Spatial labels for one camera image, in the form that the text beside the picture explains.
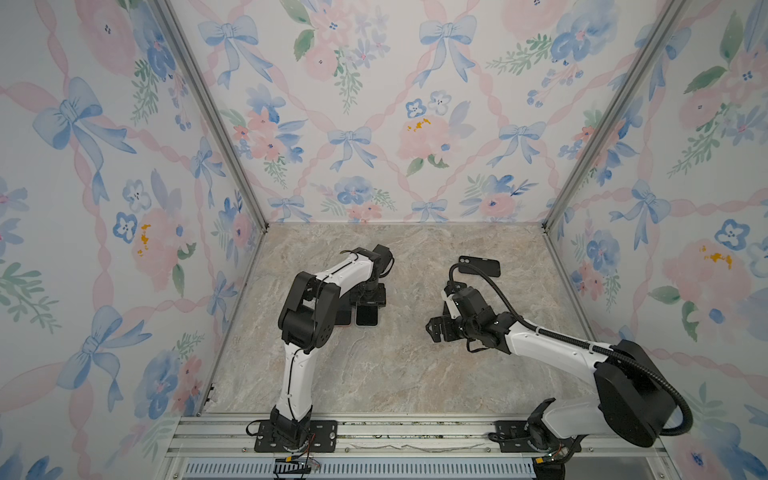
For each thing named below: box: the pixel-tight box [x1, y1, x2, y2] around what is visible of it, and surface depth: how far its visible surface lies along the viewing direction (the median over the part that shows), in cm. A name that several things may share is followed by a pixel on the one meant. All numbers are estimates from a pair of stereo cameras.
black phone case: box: [458, 256, 501, 277], surface depth 112 cm
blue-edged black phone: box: [355, 305, 379, 328], surface depth 96 cm
